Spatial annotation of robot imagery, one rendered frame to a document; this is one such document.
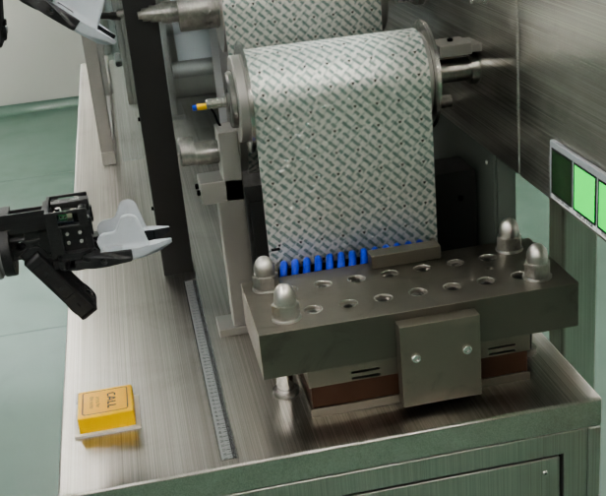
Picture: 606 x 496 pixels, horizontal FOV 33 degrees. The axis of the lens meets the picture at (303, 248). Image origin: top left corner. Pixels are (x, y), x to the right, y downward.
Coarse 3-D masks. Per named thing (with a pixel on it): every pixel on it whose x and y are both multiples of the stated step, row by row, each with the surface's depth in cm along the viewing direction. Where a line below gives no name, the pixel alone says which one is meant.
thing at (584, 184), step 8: (576, 168) 112; (576, 176) 113; (584, 176) 111; (576, 184) 113; (584, 184) 111; (592, 184) 109; (576, 192) 113; (584, 192) 111; (592, 192) 109; (576, 200) 114; (584, 200) 112; (592, 200) 110; (576, 208) 114; (584, 208) 112; (592, 208) 110; (584, 216) 112; (592, 216) 110
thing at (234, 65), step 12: (228, 60) 137; (240, 72) 132; (432, 72) 135; (240, 84) 132; (432, 84) 136; (240, 96) 132; (432, 96) 137; (240, 108) 132; (432, 108) 139; (240, 120) 134; (240, 132) 136
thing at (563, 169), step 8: (552, 152) 118; (552, 160) 119; (560, 160) 116; (568, 160) 114; (552, 168) 119; (560, 168) 117; (568, 168) 115; (552, 176) 119; (560, 176) 117; (568, 176) 115; (552, 184) 120; (560, 184) 118; (568, 184) 115; (560, 192) 118; (568, 192) 116; (568, 200) 116
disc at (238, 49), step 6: (234, 48) 138; (240, 48) 133; (234, 54) 139; (240, 54) 132; (240, 60) 133; (246, 66) 131; (246, 72) 131; (246, 78) 130; (246, 84) 131; (246, 90) 132; (252, 96) 130; (252, 102) 131; (252, 108) 131; (252, 114) 131; (252, 120) 132; (252, 126) 132; (252, 132) 133; (252, 138) 134; (252, 144) 135; (252, 150) 136
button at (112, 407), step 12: (84, 396) 134; (96, 396) 133; (108, 396) 133; (120, 396) 133; (132, 396) 133; (84, 408) 131; (96, 408) 130; (108, 408) 130; (120, 408) 130; (132, 408) 130; (84, 420) 129; (96, 420) 129; (108, 420) 129; (120, 420) 129; (132, 420) 130; (84, 432) 129
